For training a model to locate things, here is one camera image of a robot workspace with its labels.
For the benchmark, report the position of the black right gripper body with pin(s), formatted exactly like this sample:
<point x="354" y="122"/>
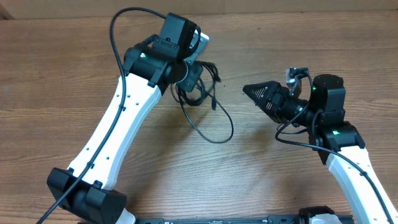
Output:
<point x="284" y="102"/>

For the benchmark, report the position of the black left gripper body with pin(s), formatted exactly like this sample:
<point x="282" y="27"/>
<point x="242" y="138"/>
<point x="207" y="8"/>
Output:
<point x="194" y="71"/>

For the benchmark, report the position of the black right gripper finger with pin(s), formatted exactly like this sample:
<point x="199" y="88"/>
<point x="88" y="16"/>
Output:
<point x="261" y="93"/>
<point x="270" y="105"/>

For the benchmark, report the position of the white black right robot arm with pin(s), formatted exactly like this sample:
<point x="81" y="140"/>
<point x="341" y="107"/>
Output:
<point x="311" y="114"/>

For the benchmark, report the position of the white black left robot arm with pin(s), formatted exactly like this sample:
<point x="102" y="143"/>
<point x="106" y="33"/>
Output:
<point x="86" y="187"/>

